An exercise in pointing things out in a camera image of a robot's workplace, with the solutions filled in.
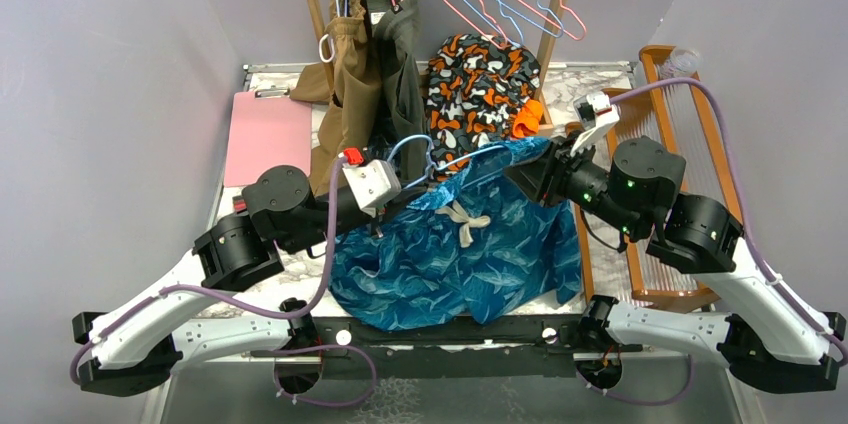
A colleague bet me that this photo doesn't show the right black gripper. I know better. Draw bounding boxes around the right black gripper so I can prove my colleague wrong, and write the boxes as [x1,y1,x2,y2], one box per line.
[504,128,645,238]

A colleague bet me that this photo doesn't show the light blue wire hanger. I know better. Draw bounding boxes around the light blue wire hanger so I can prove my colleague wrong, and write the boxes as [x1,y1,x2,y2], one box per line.
[386,134,508,190]

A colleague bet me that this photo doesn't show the blue patterned shorts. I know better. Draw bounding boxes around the blue patterned shorts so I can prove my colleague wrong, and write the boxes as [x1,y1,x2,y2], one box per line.
[329,138,582,331]

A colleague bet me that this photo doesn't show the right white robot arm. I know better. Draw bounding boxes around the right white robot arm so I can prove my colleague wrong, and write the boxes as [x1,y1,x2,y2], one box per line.
[505,135,847,394]

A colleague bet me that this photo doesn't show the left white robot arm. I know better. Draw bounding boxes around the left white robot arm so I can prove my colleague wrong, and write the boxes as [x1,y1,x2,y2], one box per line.
[69,159,427,397]

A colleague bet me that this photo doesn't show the orange camo shorts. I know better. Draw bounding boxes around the orange camo shorts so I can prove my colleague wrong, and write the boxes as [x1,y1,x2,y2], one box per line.
[424,34,544,181]

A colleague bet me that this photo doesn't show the tan brown shorts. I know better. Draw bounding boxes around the tan brown shorts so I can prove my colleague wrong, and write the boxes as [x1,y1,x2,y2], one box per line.
[290,0,381,195]

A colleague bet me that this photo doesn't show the dark green shorts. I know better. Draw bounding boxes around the dark green shorts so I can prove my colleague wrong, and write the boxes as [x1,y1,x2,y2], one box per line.
[366,0,425,146]

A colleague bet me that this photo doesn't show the wooden hanger stand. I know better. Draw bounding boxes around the wooden hanger stand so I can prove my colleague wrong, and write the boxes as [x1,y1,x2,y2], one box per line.
[294,0,584,143]

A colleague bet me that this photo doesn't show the wooden drying rack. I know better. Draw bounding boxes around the wooden drying rack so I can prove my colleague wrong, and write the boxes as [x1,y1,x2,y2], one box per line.
[576,84,741,313]

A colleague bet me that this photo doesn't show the pink clipboard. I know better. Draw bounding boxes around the pink clipboard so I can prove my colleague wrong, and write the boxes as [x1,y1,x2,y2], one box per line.
[223,92,312,187]

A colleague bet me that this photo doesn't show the marker set pack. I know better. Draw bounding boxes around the marker set pack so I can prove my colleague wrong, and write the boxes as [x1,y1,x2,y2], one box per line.
[232,195,248,215]

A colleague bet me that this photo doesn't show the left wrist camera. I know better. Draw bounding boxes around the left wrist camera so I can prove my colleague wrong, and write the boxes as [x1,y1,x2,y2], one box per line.
[339,148,401,217]

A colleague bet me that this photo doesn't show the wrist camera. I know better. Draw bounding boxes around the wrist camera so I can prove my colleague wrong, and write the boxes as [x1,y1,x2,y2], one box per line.
[571,91,620,156]
[339,148,401,217]

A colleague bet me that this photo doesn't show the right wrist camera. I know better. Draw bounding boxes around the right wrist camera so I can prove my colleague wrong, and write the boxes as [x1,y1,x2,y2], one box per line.
[571,91,620,156]

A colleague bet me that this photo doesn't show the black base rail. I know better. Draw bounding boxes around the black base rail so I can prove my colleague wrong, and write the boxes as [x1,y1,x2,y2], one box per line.
[314,314,601,379]

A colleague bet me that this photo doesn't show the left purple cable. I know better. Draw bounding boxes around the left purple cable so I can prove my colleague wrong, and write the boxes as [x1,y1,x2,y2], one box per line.
[69,155,349,386]

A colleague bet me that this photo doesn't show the purple cable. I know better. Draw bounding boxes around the purple cable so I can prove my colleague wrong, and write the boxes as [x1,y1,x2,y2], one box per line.
[609,77,848,366]
[69,155,349,386]

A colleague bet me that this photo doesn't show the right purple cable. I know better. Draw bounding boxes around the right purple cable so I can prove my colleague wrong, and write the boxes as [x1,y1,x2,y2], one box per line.
[609,77,848,366]

